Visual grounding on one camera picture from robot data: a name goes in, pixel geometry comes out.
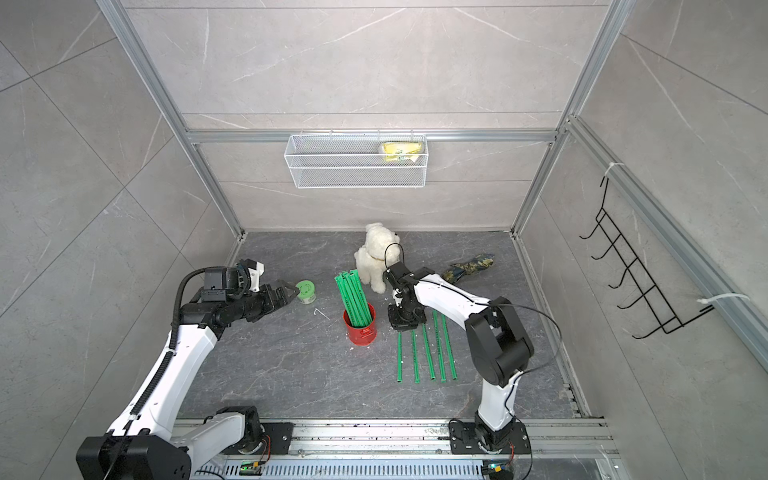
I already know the metal base rail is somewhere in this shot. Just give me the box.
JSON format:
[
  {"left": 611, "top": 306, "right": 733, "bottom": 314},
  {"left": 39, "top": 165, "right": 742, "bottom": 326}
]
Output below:
[{"left": 188, "top": 419, "right": 629, "bottom": 479}]

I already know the camouflage cloth pouch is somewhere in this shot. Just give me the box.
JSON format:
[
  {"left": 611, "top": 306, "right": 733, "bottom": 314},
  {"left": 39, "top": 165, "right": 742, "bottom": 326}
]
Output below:
[{"left": 440, "top": 253, "right": 495, "bottom": 285}]

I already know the white wire mesh basket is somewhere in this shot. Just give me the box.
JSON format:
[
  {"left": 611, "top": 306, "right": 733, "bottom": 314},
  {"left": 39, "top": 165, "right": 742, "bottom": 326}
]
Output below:
[{"left": 284, "top": 133, "right": 429, "bottom": 189}]

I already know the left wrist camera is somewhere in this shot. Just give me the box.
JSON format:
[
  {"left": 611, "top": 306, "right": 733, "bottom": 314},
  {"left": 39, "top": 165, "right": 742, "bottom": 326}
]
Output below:
[{"left": 236, "top": 259, "right": 265, "bottom": 292}]

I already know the black wire hook rack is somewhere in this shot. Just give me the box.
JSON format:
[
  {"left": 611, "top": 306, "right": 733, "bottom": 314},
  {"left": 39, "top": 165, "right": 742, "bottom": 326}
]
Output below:
[{"left": 579, "top": 177, "right": 715, "bottom": 340}]

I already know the green straw bundle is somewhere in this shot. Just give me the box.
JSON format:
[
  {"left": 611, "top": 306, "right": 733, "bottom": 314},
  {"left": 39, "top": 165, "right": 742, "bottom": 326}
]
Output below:
[{"left": 335, "top": 270, "right": 373, "bottom": 328}]

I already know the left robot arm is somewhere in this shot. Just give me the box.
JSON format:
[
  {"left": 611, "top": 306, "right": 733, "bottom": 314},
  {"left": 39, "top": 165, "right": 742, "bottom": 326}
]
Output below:
[{"left": 76, "top": 259, "right": 300, "bottom": 479}]

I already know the small green lidded jar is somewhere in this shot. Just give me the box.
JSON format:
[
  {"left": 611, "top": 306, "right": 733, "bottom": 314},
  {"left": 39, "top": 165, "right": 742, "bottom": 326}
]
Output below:
[{"left": 296, "top": 280, "right": 316, "bottom": 305}]

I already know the yellow sponge in basket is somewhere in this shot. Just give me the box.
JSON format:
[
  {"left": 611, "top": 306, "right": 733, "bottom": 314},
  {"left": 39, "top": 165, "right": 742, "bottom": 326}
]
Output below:
[{"left": 378, "top": 141, "right": 424, "bottom": 163}]

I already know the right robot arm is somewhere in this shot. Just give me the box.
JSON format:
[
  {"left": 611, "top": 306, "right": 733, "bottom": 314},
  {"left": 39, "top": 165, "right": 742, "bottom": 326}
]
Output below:
[{"left": 383, "top": 262, "right": 536, "bottom": 455}]

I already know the white plush dog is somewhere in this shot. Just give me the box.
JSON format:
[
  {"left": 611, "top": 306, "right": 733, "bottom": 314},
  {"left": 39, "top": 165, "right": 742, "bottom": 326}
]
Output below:
[{"left": 354, "top": 222, "right": 402, "bottom": 294}]

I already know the red cylindrical container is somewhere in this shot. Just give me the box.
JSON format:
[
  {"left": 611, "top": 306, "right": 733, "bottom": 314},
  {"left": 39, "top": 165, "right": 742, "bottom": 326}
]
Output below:
[{"left": 343, "top": 304, "right": 377, "bottom": 346}]

